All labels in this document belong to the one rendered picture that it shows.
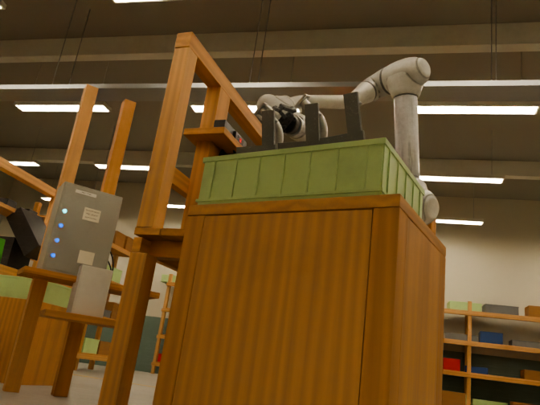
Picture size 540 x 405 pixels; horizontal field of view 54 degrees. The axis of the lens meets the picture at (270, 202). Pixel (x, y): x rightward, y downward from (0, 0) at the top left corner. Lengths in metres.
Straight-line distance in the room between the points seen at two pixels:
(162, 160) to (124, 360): 0.92
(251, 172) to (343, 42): 5.48
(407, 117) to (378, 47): 4.60
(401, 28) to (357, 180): 5.70
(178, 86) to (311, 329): 1.69
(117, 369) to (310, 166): 1.32
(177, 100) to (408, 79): 1.11
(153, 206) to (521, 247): 10.52
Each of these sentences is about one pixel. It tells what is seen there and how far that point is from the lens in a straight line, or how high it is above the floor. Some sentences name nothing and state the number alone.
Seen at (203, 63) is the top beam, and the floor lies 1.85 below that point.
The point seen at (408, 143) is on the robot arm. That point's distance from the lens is 2.33.
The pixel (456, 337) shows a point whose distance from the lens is 11.27.
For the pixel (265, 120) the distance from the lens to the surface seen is 1.80.
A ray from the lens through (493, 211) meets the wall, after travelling 12.51.
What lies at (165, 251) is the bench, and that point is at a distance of 2.50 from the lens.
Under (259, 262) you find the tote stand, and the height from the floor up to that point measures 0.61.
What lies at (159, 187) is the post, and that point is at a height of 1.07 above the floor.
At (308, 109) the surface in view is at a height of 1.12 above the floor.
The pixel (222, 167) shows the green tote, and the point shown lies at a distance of 1.69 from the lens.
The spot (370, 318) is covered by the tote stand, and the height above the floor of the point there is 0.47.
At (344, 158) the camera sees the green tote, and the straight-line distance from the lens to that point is 1.49.
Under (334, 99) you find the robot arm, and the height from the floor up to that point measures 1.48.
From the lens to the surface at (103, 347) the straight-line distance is 9.38.
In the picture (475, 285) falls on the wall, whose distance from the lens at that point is 12.04.
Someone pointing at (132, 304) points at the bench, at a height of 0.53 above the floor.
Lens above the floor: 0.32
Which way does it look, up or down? 18 degrees up
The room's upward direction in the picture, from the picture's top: 8 degrees clockwise
